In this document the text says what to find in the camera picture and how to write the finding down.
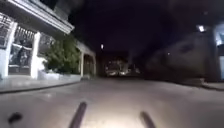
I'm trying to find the raised pavement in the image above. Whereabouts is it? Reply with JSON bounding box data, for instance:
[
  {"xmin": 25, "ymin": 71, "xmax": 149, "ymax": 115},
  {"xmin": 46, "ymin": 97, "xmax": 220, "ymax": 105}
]
[{"xmin": 0, "ymin": 73, "xmax": 83, "ymax": 94}]

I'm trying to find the dark wall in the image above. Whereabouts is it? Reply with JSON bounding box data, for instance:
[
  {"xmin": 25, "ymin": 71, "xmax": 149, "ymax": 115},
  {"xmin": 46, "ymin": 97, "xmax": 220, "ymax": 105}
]
[{"xmin": 143, "ymin": 31, "xmax": 214, "ymax": 83}]

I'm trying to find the pavement kerb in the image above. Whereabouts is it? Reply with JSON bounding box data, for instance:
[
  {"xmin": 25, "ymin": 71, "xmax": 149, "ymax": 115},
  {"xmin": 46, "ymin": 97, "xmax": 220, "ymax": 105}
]
[{"xmin": 199, "ymin": 81, "xmax": 224, "ymax": 92}]

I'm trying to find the white building with grilles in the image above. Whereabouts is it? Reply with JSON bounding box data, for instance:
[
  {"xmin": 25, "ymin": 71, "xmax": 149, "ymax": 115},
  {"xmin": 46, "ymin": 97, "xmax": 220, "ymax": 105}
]
[{"xmin": 0, "ymin": 0, "xmax": 98, "ymax": 81}]

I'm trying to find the green bush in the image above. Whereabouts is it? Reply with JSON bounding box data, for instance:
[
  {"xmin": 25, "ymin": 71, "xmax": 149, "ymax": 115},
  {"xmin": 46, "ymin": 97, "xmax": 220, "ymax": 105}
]
[{"xmin": 44, "ymin": 35, "xmax": 82, "ymax": 75}]

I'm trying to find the robot's own part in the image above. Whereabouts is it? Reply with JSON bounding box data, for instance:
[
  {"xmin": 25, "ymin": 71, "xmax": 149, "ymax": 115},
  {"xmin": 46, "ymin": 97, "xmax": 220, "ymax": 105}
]
[
  {"xmin": 68, "ymin": 101, "xmax": 88, "ymax": 128},
  {"xmin": 139, "ymin": 111, "xmax": 157, "ymax": 128}
]

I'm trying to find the dark asphalt road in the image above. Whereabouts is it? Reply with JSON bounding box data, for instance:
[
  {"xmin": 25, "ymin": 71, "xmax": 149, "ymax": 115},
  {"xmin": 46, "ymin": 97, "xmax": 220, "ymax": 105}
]
[{"xmin": 0, "ymin": 77, "xmax": 224, "ymax": 128}]

